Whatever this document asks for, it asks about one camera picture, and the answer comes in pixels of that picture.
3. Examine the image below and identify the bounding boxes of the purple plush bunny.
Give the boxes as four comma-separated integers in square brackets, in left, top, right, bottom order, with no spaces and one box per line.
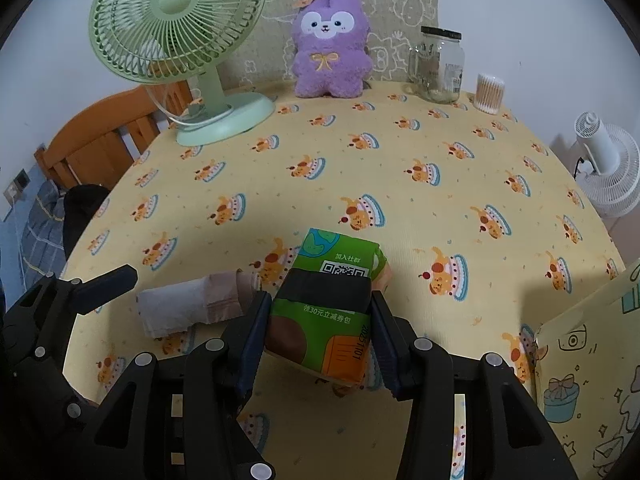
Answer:
[291,0,374,99]

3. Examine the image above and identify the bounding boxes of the green tissue pack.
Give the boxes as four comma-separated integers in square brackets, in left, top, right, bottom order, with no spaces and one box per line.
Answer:
[263,228,394,387]

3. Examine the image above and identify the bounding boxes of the black cloth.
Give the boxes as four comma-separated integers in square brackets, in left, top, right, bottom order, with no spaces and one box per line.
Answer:
[62,184,112,261]

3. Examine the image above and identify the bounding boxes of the green desk fan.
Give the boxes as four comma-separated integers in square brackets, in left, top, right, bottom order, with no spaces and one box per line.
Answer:
[88,0,277,147]

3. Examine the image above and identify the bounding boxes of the glass jar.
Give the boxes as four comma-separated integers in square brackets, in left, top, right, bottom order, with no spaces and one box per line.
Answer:
[408,25,465,105]

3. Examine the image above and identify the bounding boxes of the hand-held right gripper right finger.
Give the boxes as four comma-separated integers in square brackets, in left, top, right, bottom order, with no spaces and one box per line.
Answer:
[368,290,579,480]

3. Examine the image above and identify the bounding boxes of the yellow patterned box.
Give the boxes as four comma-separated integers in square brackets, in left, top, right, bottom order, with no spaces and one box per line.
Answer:
[532,257,640,480]

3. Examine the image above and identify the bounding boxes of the orange wooden headboard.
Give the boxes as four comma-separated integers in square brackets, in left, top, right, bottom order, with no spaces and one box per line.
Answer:
[34,79,196,191]

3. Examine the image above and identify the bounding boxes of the blue plaid bedding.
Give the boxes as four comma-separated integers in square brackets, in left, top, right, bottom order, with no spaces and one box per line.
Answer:
[0,179,69,292]

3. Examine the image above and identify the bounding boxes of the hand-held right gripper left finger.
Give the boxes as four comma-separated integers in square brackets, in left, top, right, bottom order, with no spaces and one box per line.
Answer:
[85,290,277,480]

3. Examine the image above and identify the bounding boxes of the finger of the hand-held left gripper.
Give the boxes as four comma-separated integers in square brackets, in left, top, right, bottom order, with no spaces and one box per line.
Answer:
[9,264,139,358]

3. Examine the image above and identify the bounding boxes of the beige patterned board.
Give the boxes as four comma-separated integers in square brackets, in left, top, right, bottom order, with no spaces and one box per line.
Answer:
[219,0,442,89]

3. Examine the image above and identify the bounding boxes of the yellow printed tablecloth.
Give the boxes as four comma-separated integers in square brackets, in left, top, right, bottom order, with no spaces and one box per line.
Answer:
[60,80,629,480]

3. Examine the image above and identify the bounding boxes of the white fan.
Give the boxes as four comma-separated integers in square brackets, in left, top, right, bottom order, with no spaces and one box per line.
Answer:
[572,112,640,219]

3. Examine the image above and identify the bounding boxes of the wall socket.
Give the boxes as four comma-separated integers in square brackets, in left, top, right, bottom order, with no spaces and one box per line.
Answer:
[3,169,32,206]

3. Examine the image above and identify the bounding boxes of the cotton swab container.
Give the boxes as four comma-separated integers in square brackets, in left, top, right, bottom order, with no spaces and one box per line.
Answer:
[474,73,506,114]

